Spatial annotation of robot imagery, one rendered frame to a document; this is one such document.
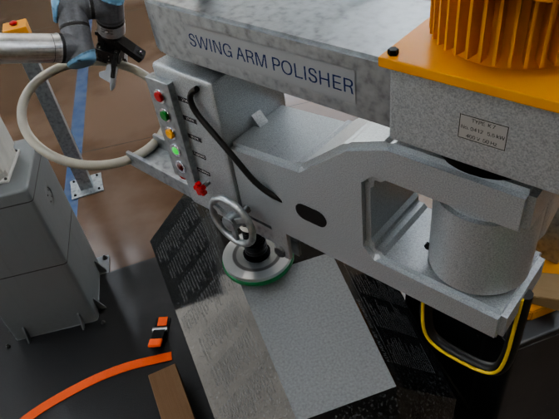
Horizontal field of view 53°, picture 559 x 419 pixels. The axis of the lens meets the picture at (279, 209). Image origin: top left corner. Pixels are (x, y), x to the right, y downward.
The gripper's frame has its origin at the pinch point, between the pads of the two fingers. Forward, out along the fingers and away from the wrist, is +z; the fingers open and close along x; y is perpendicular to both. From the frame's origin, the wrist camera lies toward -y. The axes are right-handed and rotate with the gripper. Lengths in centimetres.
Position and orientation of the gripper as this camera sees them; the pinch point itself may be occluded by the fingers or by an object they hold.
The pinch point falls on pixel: (120, 77)
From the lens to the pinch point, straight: 217.9
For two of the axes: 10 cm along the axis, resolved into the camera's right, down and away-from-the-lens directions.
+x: -1.8, 8.0, -5.7
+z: -1.8, 5.4, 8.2
